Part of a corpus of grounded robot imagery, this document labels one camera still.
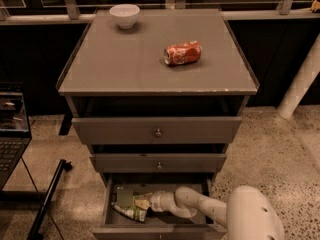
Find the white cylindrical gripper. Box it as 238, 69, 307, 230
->
134, 191, 176, 212

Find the green jalapeno chip bag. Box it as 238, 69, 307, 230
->
111, 188, 148, 223

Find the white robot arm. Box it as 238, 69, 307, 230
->
194, 91, 320, 240

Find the grey bottom drawer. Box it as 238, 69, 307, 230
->
93, 173, 225, 240

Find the grey drawer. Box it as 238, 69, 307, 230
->
93, 173, 225, 240
72, 117, 241, 145
90, 153, 226, 173

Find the grey middle drawer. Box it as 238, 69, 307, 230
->
90, 153, 226, 173

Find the grey top drawer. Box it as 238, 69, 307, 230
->
72, 117, 241, 145

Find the grey drawer cabinet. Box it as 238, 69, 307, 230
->
55, 7, 260, 240

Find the black stand leg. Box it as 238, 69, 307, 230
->
27, 159, 72, 240

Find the black laptop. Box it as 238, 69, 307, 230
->
0, 82, 32, 190

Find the crushed orange soda can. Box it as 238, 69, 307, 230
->
164, 41, 202, 66

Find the white ceramic bowl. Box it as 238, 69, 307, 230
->
109, 4, 140, 29

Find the metal window railing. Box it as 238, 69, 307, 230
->
0, 0, 320, 26

